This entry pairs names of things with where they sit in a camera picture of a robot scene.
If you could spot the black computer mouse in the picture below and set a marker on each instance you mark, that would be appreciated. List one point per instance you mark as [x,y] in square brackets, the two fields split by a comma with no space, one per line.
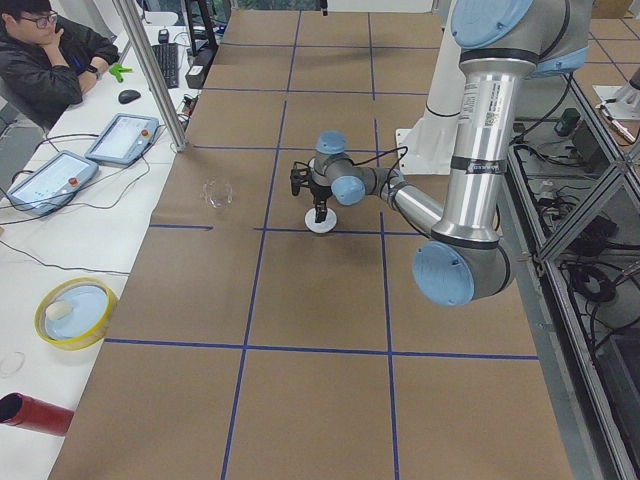
[128,95]

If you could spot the clear glass funnel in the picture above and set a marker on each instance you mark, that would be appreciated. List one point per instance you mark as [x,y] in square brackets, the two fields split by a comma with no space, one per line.
[217,193]

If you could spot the seated person black jacket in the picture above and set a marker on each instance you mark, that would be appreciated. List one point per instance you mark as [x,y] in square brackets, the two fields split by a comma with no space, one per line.
[49,61]

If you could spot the brown paper table cover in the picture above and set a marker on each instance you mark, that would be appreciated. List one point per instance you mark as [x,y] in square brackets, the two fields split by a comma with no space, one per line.
[246,347]

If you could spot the teach pendant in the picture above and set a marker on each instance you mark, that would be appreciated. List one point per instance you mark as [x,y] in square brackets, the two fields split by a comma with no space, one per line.
[53,185]
[124,140]

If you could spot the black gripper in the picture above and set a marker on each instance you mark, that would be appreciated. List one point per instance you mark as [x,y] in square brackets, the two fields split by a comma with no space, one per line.
[318,192]

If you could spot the near teach pendant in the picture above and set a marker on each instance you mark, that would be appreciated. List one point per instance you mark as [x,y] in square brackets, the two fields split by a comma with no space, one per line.
[53,185]

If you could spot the yellow tape roll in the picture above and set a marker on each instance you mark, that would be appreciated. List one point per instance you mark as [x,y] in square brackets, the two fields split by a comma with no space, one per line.
[75,314]

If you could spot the black keyboard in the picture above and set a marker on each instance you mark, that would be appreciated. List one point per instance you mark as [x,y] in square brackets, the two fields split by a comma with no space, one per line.
[167,57]

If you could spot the small white bowl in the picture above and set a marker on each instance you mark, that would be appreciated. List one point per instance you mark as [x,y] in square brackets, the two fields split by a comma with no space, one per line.
[325,226]

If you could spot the aluminium frame post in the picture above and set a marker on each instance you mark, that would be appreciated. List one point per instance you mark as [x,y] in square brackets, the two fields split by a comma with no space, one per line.
[140,36]

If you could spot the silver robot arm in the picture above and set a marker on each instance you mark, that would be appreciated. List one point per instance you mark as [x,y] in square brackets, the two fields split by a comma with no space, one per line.
[502,43]

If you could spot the far teach pendant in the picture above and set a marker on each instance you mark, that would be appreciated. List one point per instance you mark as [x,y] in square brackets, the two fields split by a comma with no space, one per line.
[124,140]

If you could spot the green plastic tool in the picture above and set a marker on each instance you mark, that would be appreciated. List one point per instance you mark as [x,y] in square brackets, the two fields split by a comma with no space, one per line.
[118,71]

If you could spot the red cylinder bottle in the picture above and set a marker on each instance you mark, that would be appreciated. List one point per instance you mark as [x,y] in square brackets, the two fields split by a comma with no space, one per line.
[22,411]

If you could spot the white camera stand pillar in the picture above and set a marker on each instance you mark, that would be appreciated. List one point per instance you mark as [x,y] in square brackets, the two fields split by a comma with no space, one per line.
[431,140]

